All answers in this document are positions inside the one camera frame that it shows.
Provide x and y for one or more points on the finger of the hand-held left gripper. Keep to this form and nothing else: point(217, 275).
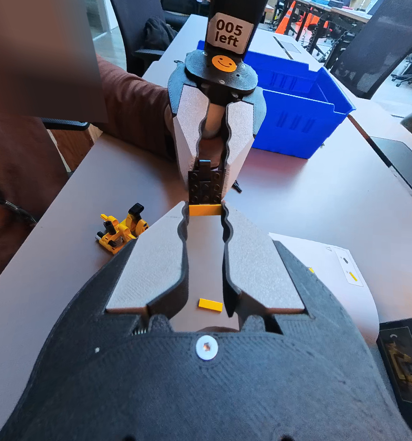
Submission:
point(242, 134)
point(188, 120)

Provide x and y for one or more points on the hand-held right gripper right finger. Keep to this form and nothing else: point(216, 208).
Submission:
point(261, 275)

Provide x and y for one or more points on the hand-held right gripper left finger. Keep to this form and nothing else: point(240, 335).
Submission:
point(150, 272)

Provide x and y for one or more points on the yellow lego tile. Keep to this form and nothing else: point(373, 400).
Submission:
point(210, 305)

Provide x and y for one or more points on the black lego plate assembly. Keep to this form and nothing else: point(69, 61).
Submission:
point(204, 186)

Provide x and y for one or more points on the person's left forearm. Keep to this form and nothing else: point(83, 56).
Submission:
point(133, 110)

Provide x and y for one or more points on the yellow and black lego assembly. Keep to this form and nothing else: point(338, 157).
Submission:
point(118, 234)

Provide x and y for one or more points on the small black lego pin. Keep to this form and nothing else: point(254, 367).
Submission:
point(238, 187)

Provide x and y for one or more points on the lego instruction booklet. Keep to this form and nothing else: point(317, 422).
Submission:
point(323, 262)

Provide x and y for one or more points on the dark lego set box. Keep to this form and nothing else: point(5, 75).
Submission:
point(402, 361)

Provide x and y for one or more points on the person's left hand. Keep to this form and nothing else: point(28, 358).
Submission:
point(169, 120)

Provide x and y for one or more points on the blue plastic bin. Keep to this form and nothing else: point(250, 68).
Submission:
point(295, 113)

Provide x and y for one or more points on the orange traffic cone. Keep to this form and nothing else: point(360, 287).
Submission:
point(288, 17)

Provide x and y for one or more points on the black mesh office chair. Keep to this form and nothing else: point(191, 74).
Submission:
point(374, 41)

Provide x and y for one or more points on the dark laptop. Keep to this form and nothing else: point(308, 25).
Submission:
point(402, 165)

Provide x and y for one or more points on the person's brown clothed body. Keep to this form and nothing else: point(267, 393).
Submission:
point(16, 172)

